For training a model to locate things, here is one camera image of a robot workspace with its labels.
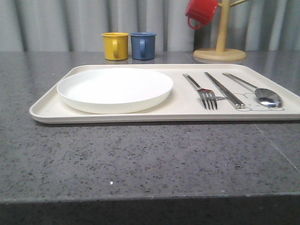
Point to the silver metal fork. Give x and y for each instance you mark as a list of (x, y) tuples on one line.
[(206, 96)]

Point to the white round plate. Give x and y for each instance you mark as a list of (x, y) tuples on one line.
[(115, 90)]

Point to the yellow enamel mug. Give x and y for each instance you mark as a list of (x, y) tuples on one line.
[(115, 45)]

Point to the red enamel mug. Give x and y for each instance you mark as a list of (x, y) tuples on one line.
[(201, 11)]

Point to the wooden mug tree stand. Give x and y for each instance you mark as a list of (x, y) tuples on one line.
[(221, 53)]

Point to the blue enamel mug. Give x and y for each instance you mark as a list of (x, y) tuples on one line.
[(143, 45)]

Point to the silver metal spoon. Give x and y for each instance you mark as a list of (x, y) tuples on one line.
[(266, 97)]

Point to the beige rabbit serving tray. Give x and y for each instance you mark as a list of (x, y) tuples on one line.
[(183, 103)]

